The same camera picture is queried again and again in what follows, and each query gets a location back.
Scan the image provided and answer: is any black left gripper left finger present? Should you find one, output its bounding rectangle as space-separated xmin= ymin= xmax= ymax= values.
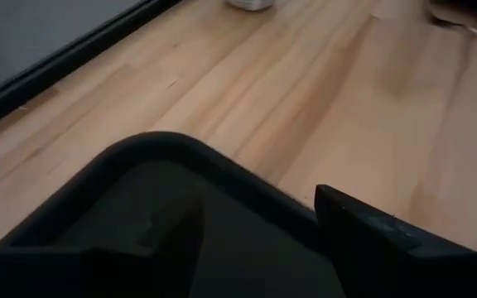
xmin=137 ymin=190 xmax=205 ymax=298

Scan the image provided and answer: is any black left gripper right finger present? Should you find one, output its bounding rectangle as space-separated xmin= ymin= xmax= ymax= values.
xmin=314 ymin=184 xmax=474 ymax=298

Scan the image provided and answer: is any black rectangular tray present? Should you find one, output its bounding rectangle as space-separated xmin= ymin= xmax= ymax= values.
xmin=0 ymin=131 xmax=347 ymax=298

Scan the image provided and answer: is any fork with orange handle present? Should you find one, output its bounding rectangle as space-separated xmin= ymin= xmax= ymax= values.
xmin=428 ymin=14 xmax=477 ymax=47

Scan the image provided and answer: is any black round plate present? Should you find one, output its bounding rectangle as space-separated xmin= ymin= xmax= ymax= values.
xmin=428 ymin=0 xmax=477 ymax=17

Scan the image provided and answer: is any small green potted plant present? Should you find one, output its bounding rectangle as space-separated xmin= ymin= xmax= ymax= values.
xmin=225 ymin=0 xmax=275 ymax=12

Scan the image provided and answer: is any black metal table frame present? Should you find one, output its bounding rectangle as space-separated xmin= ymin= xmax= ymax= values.
xmin=0 ymin=0 xmax=184 ymax=136

